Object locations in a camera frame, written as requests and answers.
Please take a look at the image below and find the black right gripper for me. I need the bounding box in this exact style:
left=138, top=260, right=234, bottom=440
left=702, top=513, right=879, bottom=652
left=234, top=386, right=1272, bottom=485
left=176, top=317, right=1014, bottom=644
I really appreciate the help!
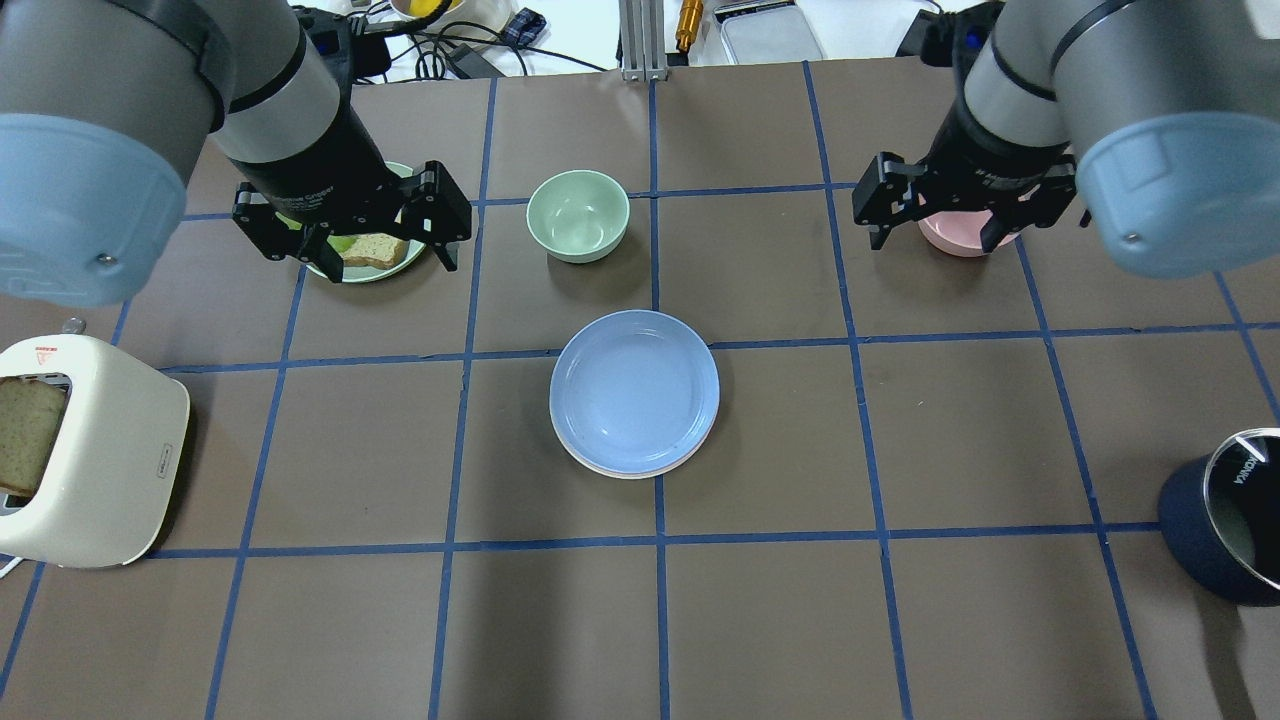
left=852, top=100, right=1076, bottom=252

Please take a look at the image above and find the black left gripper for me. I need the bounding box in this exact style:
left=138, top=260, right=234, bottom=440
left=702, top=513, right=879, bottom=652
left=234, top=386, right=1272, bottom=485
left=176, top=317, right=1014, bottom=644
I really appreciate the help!
left=232, top=110, right=474, bottom=283

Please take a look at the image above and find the blue plate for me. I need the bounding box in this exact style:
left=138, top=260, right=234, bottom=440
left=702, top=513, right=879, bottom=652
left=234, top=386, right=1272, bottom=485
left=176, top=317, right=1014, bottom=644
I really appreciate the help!
left=548, top=309, right=721, bottom=471

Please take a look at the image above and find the pink plate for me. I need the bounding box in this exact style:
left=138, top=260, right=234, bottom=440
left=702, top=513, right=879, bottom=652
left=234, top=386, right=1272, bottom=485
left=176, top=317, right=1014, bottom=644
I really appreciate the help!
left=562, top=442, right=704, bottom=466

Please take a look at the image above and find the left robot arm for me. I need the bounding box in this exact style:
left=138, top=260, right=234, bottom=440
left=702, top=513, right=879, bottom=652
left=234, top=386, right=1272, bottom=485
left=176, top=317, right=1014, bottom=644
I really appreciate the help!
left=1, top=1, right=474, bottom=307

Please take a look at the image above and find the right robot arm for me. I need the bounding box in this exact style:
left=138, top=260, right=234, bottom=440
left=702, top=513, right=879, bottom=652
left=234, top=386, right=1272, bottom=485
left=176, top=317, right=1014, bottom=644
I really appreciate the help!
left=852, top=1, right=1279, bottom=278

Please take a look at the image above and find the green lettuce leaf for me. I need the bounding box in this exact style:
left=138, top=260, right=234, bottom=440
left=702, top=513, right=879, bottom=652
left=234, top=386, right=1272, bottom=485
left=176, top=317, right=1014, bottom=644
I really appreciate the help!
left=275, top=211, right=356, bottom=254

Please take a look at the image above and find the pink bowl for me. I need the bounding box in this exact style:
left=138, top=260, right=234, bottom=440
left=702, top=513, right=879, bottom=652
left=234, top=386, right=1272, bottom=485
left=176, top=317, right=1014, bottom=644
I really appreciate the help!
left=916, top=211, right=992, bottom=258

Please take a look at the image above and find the bread slice on plate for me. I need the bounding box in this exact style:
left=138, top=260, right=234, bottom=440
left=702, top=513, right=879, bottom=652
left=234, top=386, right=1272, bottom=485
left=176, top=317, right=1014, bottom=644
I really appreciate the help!
left=338, top=233, right=406, bottom=269

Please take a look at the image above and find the mint green plate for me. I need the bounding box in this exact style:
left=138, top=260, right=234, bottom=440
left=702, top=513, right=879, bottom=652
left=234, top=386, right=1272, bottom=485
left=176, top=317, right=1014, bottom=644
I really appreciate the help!
left=303, top=161, right=428, bottom=284

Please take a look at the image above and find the black power adapter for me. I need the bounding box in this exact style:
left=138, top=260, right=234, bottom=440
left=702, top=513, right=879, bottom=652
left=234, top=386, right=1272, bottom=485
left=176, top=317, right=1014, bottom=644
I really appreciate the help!
left=895, top=9, right=948, bottom=59

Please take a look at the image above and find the beige bowl with toys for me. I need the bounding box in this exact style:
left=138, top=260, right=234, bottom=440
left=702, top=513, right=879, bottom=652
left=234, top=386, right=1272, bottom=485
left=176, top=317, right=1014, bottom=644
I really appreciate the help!
left=389, top=0, right=465, bottom=23

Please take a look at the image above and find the mint green bowl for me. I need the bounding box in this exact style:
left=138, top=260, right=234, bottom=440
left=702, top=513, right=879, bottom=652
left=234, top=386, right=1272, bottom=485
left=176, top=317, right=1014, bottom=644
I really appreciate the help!
left=525, top=169, right=631, bottom=264

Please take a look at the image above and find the silver kitchen scale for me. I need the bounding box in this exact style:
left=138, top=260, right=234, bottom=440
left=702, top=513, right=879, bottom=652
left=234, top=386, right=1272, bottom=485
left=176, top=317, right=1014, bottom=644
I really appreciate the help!
left=713, top=1, right=826, bottom=65

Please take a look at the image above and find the white toaster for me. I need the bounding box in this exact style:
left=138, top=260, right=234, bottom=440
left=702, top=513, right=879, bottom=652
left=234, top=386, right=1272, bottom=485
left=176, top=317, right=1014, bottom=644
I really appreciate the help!
left=1, top=334, right=191, bottom=568

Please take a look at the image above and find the bread slice in toaster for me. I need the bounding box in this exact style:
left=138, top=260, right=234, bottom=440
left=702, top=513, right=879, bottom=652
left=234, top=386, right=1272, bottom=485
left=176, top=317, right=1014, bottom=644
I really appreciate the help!
left=1, top=377, right=69, bottom=497

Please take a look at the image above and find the cream white plate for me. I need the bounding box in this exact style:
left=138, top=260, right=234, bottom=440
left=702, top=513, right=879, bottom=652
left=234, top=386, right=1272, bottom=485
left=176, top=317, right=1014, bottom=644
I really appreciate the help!
left=575, top=454, right=692, bottom=480

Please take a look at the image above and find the dark blue pot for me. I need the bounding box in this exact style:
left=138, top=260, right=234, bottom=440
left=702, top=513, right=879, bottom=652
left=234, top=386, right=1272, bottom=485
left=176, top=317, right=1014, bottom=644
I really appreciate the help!
left=1157, top=427, right=1279, bottom=607

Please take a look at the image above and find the orange screwdriver handle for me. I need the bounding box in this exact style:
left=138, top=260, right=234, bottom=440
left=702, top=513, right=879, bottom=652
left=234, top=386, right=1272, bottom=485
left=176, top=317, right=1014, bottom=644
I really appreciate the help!
left=675, top=0, right=705, bottom=54

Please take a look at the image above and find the aluminium frame post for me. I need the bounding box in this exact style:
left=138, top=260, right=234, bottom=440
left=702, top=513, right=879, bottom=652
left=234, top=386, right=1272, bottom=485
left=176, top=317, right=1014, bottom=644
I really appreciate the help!
left=618, top=0, right=669, bottom=82

